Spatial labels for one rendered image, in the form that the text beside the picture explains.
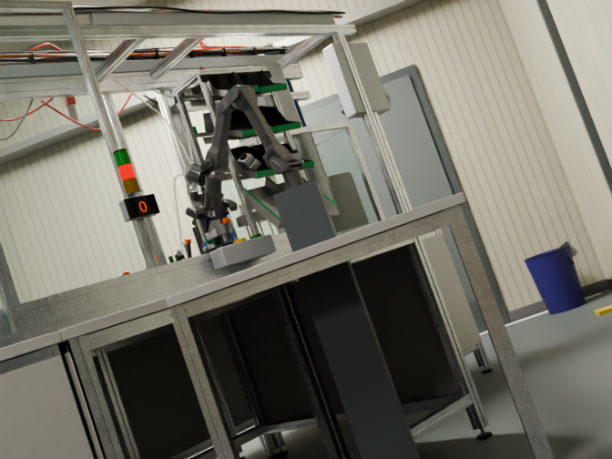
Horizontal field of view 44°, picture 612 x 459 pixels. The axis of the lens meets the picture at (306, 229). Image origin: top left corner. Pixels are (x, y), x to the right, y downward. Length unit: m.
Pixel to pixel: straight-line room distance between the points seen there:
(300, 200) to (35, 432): 0.99
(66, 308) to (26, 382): 0.24
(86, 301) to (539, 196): 4.55
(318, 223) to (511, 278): 3.91
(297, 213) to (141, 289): 0.52
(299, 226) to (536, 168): 4.04
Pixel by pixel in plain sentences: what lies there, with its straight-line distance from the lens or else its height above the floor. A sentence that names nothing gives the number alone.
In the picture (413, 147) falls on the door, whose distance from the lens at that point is 6.05.
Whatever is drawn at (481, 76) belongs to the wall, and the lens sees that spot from 6.24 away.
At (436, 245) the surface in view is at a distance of 4.21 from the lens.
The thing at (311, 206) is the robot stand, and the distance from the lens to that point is 2.31.
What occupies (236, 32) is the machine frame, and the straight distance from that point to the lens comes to 3.83.
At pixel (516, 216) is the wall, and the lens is 6.11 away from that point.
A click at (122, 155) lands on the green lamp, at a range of 2.66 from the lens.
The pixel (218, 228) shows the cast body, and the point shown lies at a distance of 2.61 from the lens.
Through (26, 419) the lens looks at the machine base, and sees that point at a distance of 1.98.
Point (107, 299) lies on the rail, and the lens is 2.17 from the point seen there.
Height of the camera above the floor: 0.74
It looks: 5 degrees up
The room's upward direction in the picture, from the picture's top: 19 degrees counter-clockwise
